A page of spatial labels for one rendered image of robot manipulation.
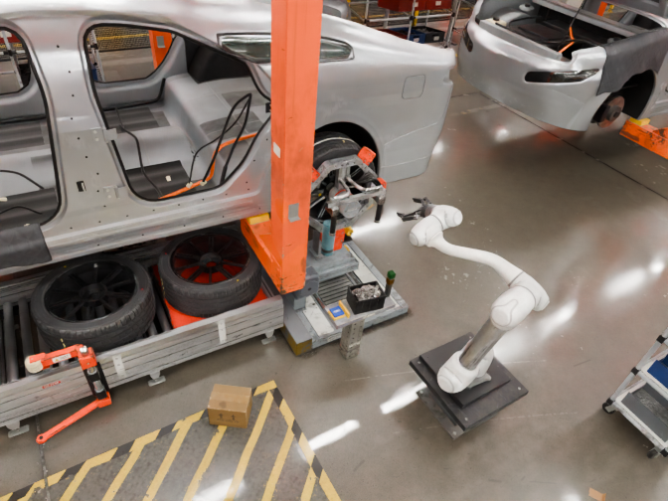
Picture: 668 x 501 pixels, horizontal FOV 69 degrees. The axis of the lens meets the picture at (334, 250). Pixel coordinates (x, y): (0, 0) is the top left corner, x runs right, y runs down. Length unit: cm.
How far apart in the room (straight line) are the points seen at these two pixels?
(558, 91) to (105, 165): 380
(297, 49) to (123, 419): 225
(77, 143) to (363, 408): 216
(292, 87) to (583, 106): 336
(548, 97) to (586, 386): 257
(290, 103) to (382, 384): 187
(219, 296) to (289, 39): 160
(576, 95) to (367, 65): 244
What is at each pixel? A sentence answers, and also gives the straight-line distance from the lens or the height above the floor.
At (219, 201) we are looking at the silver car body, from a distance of 304.
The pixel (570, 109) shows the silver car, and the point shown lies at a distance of 505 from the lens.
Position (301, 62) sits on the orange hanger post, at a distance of 221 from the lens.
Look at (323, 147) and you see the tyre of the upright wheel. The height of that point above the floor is 116.
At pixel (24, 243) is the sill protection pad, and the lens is 298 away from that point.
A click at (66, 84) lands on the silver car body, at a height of 170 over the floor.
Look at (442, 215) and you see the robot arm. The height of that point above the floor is 125.
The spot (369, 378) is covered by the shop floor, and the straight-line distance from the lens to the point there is 327.
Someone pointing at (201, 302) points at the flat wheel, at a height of 42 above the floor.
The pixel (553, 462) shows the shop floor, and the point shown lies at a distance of 334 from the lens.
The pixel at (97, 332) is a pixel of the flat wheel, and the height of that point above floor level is 48.
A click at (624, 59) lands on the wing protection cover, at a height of 142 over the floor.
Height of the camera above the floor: 266
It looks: 41 degrees down
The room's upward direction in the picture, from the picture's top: 6 degrees clockwise
